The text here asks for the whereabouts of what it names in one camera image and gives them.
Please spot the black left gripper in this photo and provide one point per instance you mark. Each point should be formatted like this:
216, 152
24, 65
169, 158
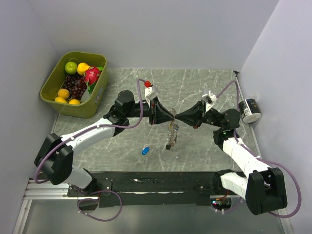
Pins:
157, 112

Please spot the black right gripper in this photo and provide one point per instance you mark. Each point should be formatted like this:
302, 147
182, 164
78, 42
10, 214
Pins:
194, 116

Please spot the blue tagged key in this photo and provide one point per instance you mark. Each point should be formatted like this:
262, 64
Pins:
145, 150

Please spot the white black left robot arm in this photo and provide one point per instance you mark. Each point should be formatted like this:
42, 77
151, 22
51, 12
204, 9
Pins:
55, 158

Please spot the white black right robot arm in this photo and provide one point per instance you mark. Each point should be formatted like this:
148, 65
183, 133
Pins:
262, 187

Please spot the black white tape roll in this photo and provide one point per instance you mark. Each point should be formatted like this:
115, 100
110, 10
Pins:
249, 110

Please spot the olive green plastic bin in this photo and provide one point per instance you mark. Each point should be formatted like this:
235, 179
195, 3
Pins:
89, 102

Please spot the pink dragon fruit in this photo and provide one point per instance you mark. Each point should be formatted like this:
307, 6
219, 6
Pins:
91, 76

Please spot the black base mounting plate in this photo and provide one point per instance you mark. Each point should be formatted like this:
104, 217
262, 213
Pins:
153, 188

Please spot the orange fruit front right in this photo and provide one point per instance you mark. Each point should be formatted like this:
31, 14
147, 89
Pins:
74, 102

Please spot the orange fruit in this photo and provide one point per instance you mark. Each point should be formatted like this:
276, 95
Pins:
74, 102
64, 93

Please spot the purple grape bunch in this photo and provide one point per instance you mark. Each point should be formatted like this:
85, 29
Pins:
75, 85

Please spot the orange fruit upper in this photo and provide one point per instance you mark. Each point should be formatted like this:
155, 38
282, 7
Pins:
64, 93

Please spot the green apple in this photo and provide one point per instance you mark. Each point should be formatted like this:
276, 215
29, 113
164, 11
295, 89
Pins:
71, 68

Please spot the yellow lemon front left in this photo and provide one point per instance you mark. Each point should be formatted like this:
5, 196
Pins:
60, 100

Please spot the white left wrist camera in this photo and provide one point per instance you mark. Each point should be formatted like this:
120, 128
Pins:
151, 91

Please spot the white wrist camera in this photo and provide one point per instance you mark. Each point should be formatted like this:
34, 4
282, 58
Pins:
209, 98
151, 91

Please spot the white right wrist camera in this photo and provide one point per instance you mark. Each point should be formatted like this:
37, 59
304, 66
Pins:
209, 98

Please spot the aluminium rail frame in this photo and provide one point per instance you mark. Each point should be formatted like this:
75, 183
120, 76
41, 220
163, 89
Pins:
46, 209

